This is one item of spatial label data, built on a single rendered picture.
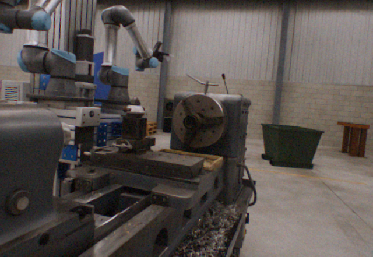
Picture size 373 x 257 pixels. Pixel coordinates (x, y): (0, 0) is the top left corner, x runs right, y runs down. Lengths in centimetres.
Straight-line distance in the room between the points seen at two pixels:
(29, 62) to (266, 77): 1066
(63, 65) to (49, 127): 94
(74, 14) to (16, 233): 144
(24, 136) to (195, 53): 1159
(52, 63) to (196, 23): 1101
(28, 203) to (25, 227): 4
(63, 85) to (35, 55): 20
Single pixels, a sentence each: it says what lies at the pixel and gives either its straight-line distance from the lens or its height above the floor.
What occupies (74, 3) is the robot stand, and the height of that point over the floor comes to 170.
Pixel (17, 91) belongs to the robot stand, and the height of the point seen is 117.
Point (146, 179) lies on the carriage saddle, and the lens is 96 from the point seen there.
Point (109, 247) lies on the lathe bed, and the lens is 63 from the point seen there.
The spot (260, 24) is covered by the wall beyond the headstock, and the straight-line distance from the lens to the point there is 1209.
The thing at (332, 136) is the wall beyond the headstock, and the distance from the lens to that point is 1200.
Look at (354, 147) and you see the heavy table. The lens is 977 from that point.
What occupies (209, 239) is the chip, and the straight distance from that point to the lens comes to 134.
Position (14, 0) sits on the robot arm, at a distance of 140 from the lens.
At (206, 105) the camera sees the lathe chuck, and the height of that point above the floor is 118.
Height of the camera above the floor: 117
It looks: 3 degrees down
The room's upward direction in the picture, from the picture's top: 5 degrees clockwise
